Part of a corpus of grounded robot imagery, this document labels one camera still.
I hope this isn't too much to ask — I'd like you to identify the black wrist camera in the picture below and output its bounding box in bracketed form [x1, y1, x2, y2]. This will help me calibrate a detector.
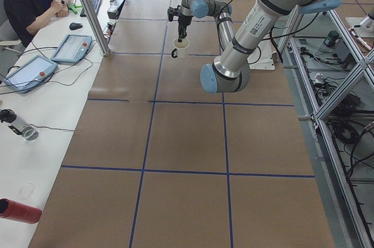
[167, 6, 180, 22]

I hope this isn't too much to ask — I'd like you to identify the white camera post base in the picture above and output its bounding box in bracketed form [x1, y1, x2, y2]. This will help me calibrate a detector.
[247, 40, 275, 70]

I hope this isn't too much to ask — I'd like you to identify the near blue teach pendant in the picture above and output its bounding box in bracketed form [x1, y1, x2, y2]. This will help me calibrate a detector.
[3, 55, 58, 94]

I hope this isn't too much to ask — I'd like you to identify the red cylinder bottle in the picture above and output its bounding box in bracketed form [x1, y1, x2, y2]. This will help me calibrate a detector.
[1, 198, 42, 224]

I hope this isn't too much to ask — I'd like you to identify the grey aluminium frame post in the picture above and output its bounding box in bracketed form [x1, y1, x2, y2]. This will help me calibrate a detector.
[80, 0, 111, 56]

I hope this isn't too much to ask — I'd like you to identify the seated person black shirt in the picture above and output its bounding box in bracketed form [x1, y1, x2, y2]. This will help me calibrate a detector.
[4, 0, 72, 47]

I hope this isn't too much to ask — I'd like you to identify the far blue teach pendant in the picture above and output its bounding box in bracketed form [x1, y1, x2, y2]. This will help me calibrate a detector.
[50, 34, 92, 64]

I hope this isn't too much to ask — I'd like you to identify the black computer mouse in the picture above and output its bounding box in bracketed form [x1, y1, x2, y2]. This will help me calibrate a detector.
[69, 22, 83, 30]

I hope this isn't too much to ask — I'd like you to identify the white smiley face mug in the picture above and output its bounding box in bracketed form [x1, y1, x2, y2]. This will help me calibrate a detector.
[171, 38, 190, 58]

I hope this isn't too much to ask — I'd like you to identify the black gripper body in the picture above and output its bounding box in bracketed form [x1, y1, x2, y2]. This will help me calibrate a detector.
[178, 14, 192, 36]

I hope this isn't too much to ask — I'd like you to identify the green handled tool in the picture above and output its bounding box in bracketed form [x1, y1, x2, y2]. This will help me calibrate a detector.
[68, 3, 82, 15]

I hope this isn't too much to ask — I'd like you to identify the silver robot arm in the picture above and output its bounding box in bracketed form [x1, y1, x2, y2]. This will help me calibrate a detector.
[167, 0, 343, 93]

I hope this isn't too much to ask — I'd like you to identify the clear water bottle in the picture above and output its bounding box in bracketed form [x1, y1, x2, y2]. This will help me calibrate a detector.
[1, 109, 39, 141]

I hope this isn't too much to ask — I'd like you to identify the blue teach pendant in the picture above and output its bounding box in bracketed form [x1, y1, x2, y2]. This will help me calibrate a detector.
[50, 34, 92, 64]
[3, 55, 58, 94]

